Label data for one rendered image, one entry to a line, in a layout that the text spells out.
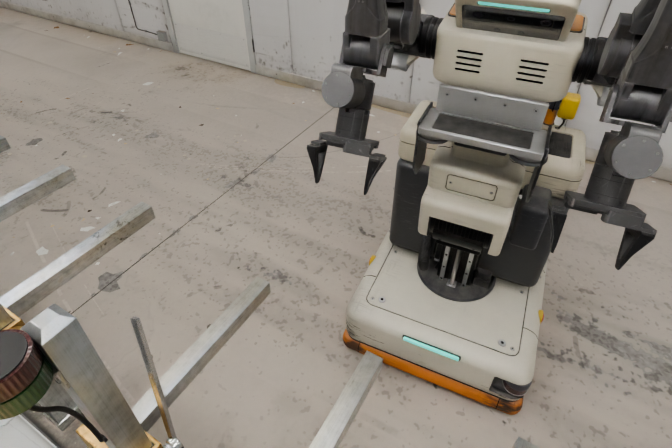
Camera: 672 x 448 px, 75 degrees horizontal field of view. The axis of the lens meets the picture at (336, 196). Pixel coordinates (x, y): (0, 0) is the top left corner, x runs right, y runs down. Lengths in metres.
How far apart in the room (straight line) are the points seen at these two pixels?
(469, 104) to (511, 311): 0.85
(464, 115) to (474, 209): 0.25
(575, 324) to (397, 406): 0.82
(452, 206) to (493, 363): 0.57
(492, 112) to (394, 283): 0.82
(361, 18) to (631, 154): 0.44
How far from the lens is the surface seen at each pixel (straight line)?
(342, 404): 0.73
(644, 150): 0.70
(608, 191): 0.77
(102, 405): 0.60
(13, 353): 0.49
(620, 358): 2.06
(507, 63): 0.98
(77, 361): 0.53
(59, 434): 1.00
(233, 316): 0.82
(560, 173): 1.39
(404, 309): 1.55
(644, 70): 0.74
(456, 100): 1.00
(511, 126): 1.01
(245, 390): 1.73
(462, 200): 1.15
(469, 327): 1.55
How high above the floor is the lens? 1.50
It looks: 39 degrees down
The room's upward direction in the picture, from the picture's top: straight up
